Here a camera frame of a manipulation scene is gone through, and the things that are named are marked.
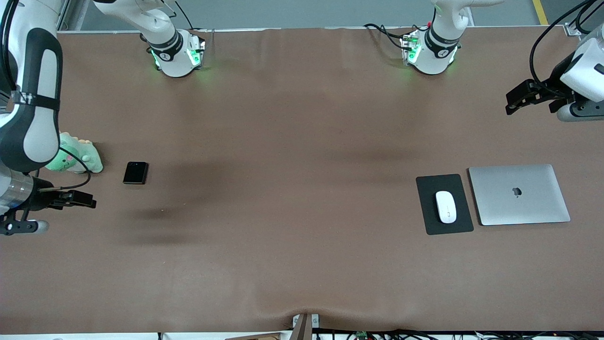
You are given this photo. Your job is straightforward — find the black smartphone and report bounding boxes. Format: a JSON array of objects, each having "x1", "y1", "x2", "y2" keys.
[{"x1": 123, "y1": 161, "x2": 149, "y2": 185}]

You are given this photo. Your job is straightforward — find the white computer mouse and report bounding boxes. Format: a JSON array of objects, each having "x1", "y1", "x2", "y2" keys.
[{"x1": 435, "y1": 190, "x2": 457, "y2": 224}]

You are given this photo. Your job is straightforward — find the black mouse pad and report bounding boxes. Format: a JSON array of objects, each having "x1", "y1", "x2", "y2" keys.
[{"x1": 416, "y1": 174, "x2": 474, "y2": 236}]

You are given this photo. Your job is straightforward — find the green dinosaur plush toy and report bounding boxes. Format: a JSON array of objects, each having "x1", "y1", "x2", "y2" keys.
[{"x1": 46, "y1": 132, "x2": 103, "y2": 174}]

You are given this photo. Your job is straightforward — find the silver laptop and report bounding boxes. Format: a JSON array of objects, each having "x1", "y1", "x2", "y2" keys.
[{"x1": 468, "y1": 164, "x2": 571, "y2": 226}]

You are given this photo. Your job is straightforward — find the brown table cover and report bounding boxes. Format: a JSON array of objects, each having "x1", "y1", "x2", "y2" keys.
[{"x1": 0, "y1": 26, "x2": 604, "y2": 334}]

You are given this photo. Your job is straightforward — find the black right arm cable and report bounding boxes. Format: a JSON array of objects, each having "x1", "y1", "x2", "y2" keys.
[{"x1": 0, "y1": 0, "x2": 92, "y2": 192}]

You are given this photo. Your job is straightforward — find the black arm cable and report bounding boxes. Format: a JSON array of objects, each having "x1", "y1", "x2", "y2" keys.
[
  {"x1": 528, "y1": 0, "x2": 604, "y2": 86},
  {"x1": 0, "y1": 0, "x2": 92, "y2": 192}
]

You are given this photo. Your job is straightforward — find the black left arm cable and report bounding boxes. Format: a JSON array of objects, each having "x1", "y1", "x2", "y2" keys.
[{"x1": 528, "y1": 0, "x2": 604, "y2": 86}]

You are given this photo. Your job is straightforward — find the black base cable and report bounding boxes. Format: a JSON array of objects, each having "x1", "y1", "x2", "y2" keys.
[
  {"x1": 363, "y1": 23, "x2": 412, "y2": 39},
  {"x1": 170, "y1": 0, "x2": 198, "y2": 32},
  {"x1": 377, "y1": 27, "x2": 407, "y2": 51}
]

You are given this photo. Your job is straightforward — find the aluminium frame rail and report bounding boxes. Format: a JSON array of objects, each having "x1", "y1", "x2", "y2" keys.
[{"x1": 57, "y1": 0, "x2": 90, "y2": 33}]

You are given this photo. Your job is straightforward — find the brown wooden post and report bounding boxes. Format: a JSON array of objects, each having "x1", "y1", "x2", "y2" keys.
[{"x1": 290, "y1": 314, "x2": 313, "y2": 340}]

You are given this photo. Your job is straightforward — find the grey metal stand bracket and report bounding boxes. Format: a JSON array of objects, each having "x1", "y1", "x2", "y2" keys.
[{"x1": 292, "y1": 314, "x2": 320, "y2": 330}]

